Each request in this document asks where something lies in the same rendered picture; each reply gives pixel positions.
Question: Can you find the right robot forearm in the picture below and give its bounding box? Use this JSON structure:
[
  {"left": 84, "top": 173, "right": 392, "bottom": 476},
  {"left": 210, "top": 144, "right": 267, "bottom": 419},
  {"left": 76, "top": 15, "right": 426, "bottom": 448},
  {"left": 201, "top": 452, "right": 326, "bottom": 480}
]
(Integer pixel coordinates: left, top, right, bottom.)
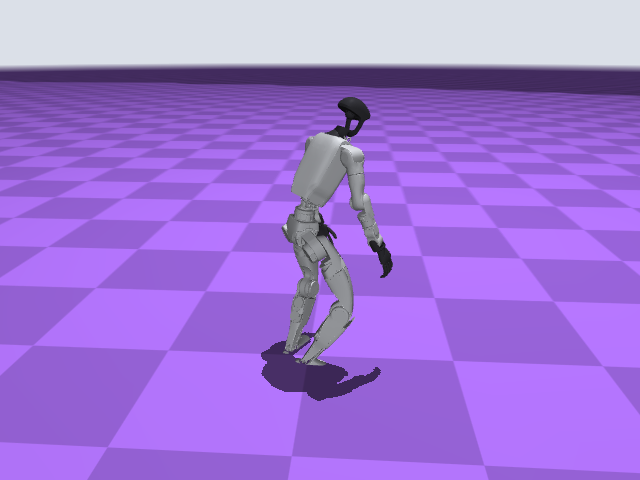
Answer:
[{"left": 357, "top": 194, "right": 383, "bottom": 247}]

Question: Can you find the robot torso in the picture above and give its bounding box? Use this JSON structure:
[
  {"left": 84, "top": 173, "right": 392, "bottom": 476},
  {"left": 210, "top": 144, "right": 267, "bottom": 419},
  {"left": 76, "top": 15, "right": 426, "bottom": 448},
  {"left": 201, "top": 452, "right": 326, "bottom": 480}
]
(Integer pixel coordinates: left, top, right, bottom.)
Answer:
[{"left": 287, "top": 132, "right": 352, "bottom": 248}]

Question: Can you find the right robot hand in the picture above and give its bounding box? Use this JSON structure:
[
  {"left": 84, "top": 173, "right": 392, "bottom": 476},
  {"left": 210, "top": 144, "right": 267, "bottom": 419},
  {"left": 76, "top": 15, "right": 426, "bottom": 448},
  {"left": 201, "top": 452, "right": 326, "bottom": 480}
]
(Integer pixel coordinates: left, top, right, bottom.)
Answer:
[{"left": 369, "top": 240, "right": 393, "bottom": 278}]

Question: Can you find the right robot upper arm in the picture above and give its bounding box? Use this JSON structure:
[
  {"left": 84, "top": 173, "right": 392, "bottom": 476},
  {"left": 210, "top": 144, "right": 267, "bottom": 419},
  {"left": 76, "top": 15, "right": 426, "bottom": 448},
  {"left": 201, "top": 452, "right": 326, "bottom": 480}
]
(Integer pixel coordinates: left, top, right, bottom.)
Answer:
[{"left": 340, "top": 145, "right": 366, "bottom": 211}]

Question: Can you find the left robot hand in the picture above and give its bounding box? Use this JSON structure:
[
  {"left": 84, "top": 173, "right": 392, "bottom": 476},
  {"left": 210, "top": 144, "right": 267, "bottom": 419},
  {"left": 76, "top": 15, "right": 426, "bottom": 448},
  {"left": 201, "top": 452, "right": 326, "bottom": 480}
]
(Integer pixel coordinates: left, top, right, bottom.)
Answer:
[{"left": 317, "top": 213, "right": 337, "bottom": 246}]

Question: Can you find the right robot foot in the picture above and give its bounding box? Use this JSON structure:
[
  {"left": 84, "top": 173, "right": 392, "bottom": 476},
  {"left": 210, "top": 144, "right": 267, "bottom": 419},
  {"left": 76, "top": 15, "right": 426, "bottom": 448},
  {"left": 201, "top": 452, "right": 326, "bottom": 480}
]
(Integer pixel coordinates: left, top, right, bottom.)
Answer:
[{"left": 295, "top": 357, "right": 326, "bottom": 366}]

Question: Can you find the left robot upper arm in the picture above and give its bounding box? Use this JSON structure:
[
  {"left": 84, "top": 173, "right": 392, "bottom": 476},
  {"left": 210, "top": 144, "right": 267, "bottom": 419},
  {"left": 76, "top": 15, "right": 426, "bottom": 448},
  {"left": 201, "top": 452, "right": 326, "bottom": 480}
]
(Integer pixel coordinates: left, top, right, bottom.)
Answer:
[{"left": 304, "top": 136, "right": 314, "bottom": 154}]

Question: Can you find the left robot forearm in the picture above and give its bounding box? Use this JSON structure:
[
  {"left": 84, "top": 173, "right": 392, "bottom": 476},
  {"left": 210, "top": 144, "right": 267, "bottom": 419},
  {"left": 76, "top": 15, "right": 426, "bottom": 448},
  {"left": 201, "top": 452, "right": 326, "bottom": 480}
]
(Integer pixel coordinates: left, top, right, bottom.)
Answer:
[{"left": 300, "top": 197, "right": 321, "bottom": 223}]

